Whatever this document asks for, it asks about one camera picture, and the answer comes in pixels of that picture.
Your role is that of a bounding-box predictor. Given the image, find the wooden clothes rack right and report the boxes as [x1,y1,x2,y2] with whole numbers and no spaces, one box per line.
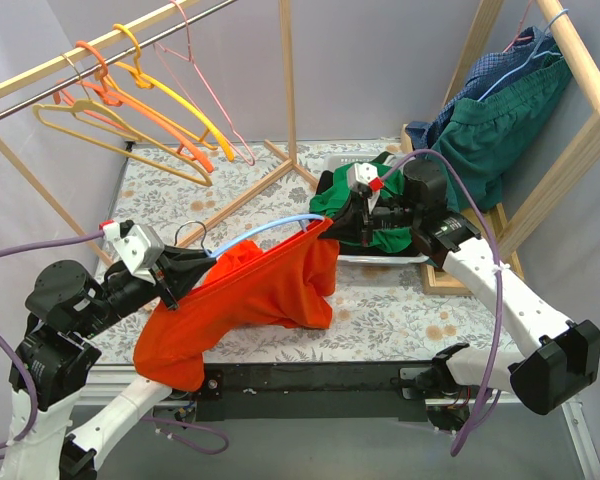
[420,1,600,296]

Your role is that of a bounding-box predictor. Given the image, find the teal green shorts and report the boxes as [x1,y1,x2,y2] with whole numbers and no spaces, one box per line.
[423,46,571,210]

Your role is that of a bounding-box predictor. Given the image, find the orange t shirt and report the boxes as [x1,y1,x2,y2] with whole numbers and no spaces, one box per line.
[133,218,340,392]

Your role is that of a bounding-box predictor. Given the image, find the white plastic basket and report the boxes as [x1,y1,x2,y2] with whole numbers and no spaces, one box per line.
[323,151,429,267]

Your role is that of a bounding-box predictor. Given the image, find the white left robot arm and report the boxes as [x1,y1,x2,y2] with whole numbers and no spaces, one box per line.
[0,246,216,479]

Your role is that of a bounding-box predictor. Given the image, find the blue checkered shorts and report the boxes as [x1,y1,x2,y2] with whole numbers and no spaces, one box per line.
[405,26,562,149]

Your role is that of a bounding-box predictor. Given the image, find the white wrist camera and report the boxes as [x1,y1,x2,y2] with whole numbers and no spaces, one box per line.
[347,163,384,212]
[100,220,165,285]

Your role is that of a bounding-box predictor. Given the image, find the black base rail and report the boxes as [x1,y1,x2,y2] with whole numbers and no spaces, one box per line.
[179,357,486,424]

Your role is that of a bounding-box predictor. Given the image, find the black t shirt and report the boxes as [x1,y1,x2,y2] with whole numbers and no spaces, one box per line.
[309,164,419,258]

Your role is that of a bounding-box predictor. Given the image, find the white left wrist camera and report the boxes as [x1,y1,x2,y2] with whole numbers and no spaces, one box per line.
[100,220,165,285]

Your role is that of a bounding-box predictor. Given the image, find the orange plastic hanger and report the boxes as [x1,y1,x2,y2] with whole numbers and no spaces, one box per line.
[52,39,217,172]

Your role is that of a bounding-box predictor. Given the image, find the green and white t shirt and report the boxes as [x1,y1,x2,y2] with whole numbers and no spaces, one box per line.
[370,151,405,167]

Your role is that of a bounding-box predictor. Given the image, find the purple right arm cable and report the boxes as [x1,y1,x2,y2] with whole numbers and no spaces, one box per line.
[374,148,505,457]

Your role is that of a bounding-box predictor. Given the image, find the wooden clothes rack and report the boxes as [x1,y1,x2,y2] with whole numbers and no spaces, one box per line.
[0,1,318,265]
[420,1,600,296]

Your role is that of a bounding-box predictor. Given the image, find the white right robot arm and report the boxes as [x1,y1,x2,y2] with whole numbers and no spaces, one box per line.
[325,156,600,415]

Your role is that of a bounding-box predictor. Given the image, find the pink wire hanger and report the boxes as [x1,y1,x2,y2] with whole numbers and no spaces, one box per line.
[504,0,537,53]

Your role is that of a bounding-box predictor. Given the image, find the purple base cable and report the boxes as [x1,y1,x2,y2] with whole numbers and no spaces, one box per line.
[144,417,230,456]

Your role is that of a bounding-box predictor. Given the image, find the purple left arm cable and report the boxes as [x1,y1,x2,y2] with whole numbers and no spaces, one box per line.
[0,227,111,461]

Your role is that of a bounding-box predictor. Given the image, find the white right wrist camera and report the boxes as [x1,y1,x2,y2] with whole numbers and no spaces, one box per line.
[347,163,384,212]

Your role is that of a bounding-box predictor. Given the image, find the light blue wire hanger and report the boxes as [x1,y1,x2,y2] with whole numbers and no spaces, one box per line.
[477,8,569,102]

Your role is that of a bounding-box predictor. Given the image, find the wooden clothes rack left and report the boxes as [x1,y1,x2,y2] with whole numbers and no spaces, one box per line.
[0,1,318,265]

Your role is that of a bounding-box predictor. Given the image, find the metal hanging rod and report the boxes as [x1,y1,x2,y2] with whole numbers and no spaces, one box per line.
[0,0,241,125]

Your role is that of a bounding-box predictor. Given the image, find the dark yellow plastic hanger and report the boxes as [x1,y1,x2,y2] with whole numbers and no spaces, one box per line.
[113,24,235,162]

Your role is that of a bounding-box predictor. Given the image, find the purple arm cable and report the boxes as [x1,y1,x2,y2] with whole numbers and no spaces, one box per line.
[0,227,111,461]
[374,148,505,457]

